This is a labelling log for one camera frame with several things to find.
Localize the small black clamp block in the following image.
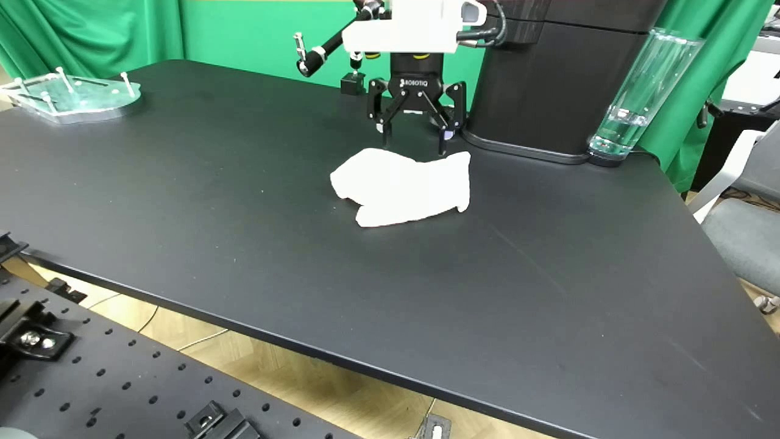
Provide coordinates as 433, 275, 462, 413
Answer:
183, 399, 264, 439

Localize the clear plastic cup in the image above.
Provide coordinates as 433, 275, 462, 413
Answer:
586, 26, 705, 160

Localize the clear acrylic plate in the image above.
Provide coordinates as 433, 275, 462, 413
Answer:
0, 69, 147, 121

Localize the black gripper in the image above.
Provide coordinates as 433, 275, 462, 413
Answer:
369, 52, 470, 158

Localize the black bracket with silver screw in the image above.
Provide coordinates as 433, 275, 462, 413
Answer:
0, 300, 77, 366

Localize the black perforated breadboard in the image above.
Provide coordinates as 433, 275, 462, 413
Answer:
0, 275, 361, 439

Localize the white desk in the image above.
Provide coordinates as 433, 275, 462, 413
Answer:
720, 31, 780, 106

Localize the green curtain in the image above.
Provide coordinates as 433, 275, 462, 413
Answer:
0, 0, 187, 83
636, 0, 777, 194

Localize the metal floor outlet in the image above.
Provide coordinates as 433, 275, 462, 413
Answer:
419, 415, 450, 439

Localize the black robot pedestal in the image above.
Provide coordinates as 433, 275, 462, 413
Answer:
462, 0, 676, 169

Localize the white cloth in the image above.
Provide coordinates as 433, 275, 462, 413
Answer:
326, 145, 475, 230

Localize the gray office chair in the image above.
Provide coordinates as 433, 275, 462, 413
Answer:
696, 120, 780, 316

